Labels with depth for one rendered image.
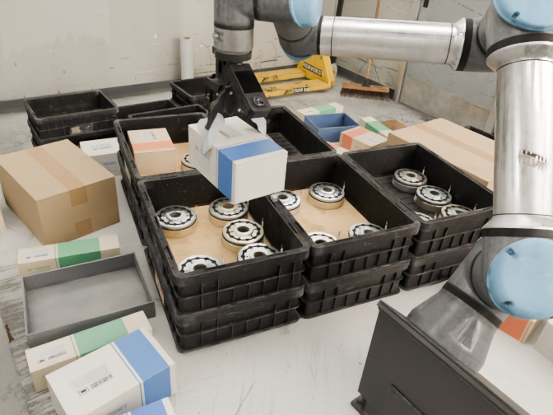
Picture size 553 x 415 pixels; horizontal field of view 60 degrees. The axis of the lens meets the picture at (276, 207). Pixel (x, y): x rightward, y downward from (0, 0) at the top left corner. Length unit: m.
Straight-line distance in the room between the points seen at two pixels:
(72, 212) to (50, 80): 2.96
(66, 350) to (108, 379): 0.14
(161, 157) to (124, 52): 3.00
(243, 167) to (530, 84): 0.50
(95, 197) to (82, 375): 0.59
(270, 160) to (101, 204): 0.66
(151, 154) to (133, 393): 0.73
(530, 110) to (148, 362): 0.79
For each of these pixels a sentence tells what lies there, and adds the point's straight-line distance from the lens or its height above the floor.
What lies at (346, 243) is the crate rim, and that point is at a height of 0.93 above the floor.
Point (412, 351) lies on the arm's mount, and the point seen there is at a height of 0.94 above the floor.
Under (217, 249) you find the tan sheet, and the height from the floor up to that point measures 0.83.
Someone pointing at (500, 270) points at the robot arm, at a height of 1.14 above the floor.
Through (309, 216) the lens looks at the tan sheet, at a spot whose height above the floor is 0.83.
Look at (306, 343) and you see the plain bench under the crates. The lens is 1.15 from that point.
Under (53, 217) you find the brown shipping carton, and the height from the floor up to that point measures 0.79.
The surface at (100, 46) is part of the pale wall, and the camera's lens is 4.35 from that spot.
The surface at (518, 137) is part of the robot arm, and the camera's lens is 0.81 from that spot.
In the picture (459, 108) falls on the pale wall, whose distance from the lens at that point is 4.47.
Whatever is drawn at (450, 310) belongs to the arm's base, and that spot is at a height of 0.98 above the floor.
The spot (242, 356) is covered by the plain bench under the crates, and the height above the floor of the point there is 0.70.
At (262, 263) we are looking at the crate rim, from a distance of 0.99.
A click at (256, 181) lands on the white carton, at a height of 1.08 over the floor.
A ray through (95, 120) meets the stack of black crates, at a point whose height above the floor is 0.54.
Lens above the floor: 1.55
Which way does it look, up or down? 33 degrees down
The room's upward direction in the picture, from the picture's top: 5 degrees clockwise
